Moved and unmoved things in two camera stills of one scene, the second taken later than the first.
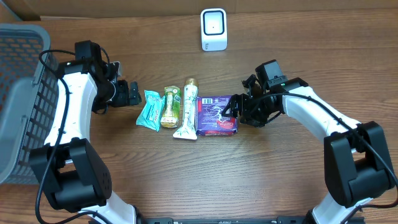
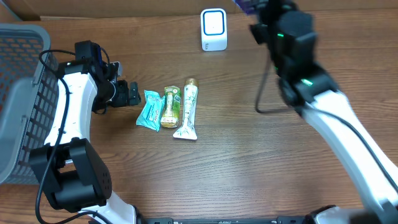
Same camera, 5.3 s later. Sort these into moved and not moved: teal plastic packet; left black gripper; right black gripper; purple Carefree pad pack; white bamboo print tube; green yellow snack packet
Moved: right black gripper; purple Carefree pad pack
Not moved: green yellow snack packet; white bamboo print tube; left black gripper; teal plastic packet
